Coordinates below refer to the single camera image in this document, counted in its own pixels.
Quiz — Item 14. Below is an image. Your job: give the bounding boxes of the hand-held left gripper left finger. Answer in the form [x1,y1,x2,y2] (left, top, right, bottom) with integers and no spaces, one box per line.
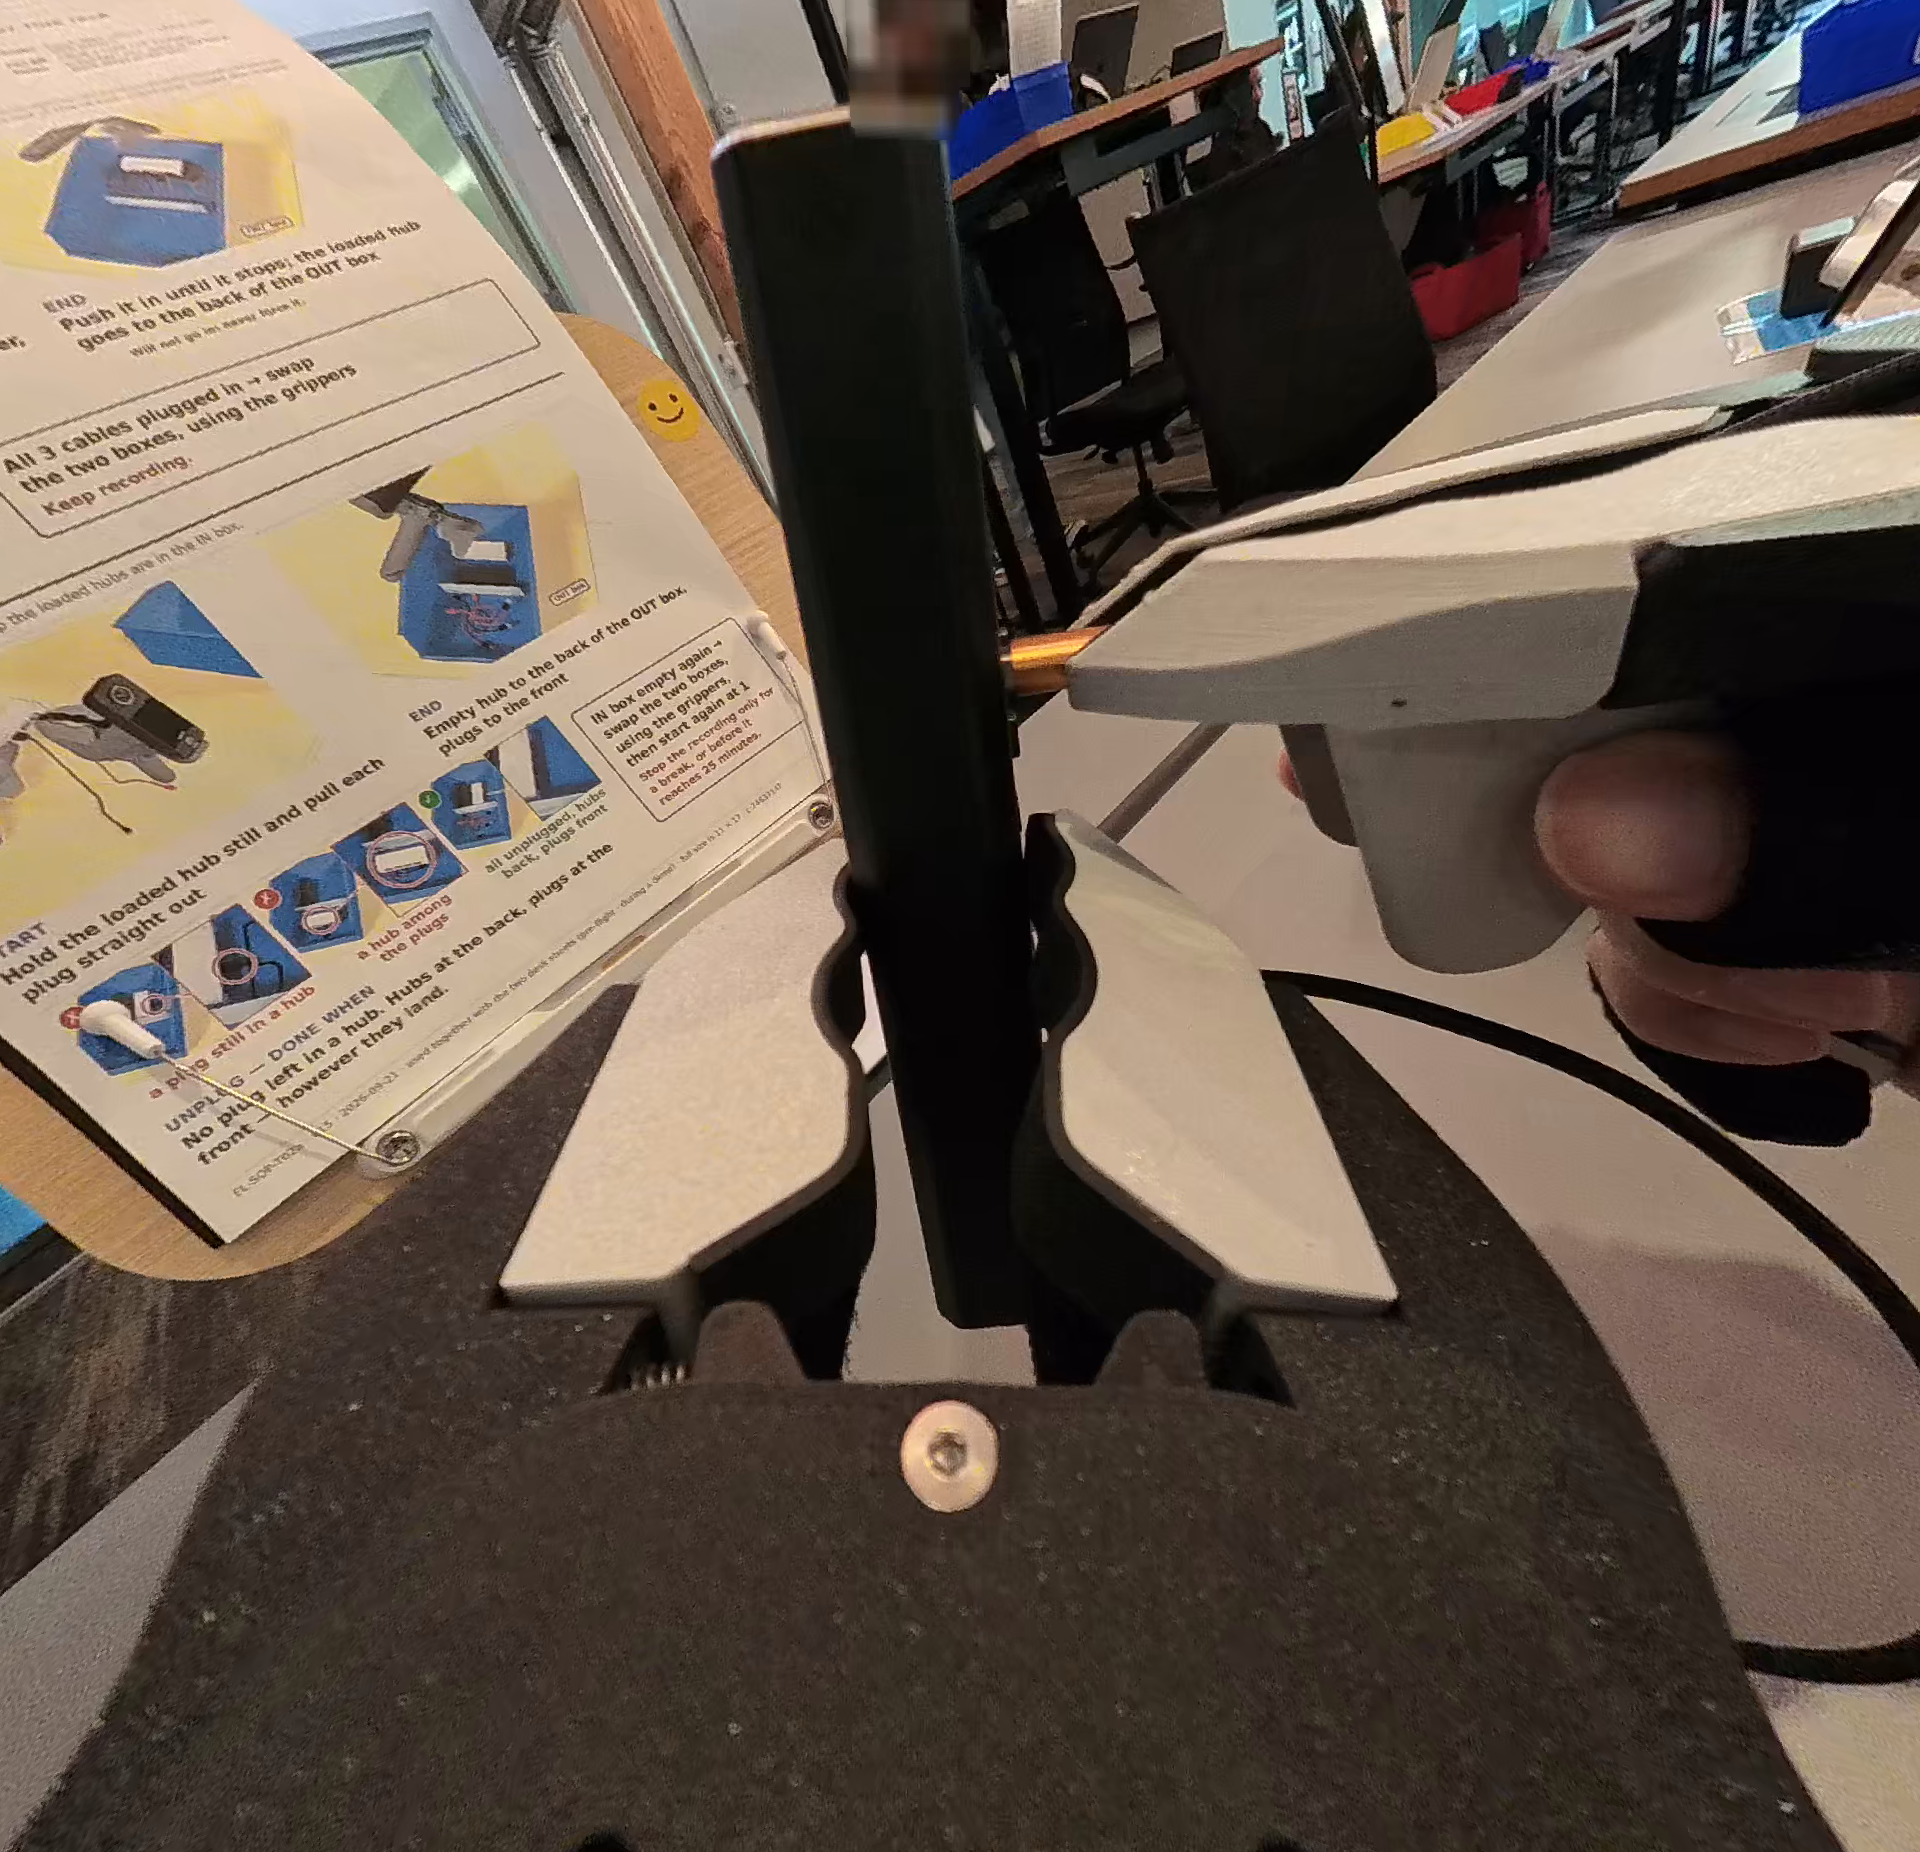
[496,862,879,1314]

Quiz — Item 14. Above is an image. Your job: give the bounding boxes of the white ribbed box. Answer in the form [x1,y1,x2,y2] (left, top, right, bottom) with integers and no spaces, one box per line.
[1005,0,1106,84]

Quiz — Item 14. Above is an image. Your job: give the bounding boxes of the printed instruction sheet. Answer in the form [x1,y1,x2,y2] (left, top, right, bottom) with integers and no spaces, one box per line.
[0,0,842,1246]

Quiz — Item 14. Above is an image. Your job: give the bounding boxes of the wooden desk black legs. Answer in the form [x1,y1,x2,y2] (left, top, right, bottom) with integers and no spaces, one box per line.
[948,33,1291,624]

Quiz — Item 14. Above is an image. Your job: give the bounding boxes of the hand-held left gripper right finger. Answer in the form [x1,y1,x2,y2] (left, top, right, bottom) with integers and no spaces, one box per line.
[1028,812,1401,1315]

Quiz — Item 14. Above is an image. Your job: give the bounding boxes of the red storage bin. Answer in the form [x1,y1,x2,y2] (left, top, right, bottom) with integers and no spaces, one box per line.
[1411,229,1528,341]

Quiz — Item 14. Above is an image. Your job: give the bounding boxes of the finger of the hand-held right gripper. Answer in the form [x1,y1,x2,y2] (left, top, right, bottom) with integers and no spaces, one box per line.
[1065,449,1920,732]
[1155,404,1741,581]

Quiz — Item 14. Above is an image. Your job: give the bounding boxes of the wooden sheet holder board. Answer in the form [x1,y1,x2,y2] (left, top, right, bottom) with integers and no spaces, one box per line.
[0,306,842,1282]

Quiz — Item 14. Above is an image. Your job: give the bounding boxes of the person's right hand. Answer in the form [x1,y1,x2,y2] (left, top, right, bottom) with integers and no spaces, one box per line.
[1531,732,1920,1104]

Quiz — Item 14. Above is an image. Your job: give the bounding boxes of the blue storage bin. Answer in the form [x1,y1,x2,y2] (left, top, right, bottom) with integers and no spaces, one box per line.
[1796,0,1920,116]
[945,64,1076,183]

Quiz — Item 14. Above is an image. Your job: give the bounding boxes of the black tall-back office chair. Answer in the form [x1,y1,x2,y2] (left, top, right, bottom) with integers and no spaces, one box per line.
[1125,123,1442,523]

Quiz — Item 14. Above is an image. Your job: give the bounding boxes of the black usb hub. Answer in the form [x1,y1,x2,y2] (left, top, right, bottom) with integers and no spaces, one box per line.
[711,108,1040,1331]

